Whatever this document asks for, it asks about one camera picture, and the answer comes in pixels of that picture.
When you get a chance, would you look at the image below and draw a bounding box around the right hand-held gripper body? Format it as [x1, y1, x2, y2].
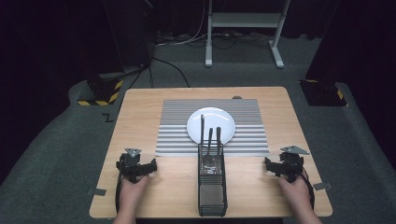
[278, 145, 311, 184]

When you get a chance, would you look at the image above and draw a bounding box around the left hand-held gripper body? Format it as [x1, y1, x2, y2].
[116, 147, 143, 184]

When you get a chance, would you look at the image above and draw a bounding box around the black-handled fork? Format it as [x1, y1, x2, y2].
[215, 126, 224, 174]

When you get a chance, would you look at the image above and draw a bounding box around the black-handled table knife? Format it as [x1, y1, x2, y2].
[200, 114, 207, 158]

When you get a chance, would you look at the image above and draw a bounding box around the black wire cutlery caddy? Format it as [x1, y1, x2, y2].
[197, 142, 229, 218]

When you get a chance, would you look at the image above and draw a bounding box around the person's left hand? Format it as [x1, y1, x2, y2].
[119, 175, 150, 214]

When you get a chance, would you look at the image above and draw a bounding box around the person's right hand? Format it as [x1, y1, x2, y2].
[277, 175, 313, 209]

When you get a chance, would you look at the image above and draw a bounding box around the grey tape piece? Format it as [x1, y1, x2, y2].
[86, 187, 107, 197]
[312, 181, 333, 191]

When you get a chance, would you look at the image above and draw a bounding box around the grey striped placemat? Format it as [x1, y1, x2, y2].
[154, 98, 271, 158]

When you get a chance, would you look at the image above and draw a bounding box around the white round plate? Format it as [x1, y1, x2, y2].
[186, 106, 237, 146]

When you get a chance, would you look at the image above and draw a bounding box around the black yellow striped base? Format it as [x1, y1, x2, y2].
[77, 72, 125, 107]
[298, 78, 348, 107]

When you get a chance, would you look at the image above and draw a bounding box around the tall black cabinet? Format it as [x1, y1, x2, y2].
[102, 0, 154, 69]

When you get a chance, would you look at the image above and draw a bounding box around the white metal stand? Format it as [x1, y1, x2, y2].
[204, 0, 292, 70]

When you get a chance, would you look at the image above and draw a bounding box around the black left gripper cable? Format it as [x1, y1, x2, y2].
[114, 161, 124, 215]

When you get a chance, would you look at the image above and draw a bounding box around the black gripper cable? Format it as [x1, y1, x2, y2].
[114, 161, 124, 215]
[300, 169, 316, 210]

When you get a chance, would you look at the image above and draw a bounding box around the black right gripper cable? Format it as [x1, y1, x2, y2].
[300, 169, 316, 210]

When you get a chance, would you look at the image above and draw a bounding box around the black-handled spoon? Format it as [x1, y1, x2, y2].
[205, 127, 216, 174]

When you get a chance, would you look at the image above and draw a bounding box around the black floor cable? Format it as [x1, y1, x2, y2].
[151, 56, 191, 89]

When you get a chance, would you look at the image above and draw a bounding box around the bundle of dark floor cables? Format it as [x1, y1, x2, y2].
[213, 30, 273, 50]

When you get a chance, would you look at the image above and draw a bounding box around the white floor cable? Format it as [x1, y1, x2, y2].
[154, 0, 208, 49]

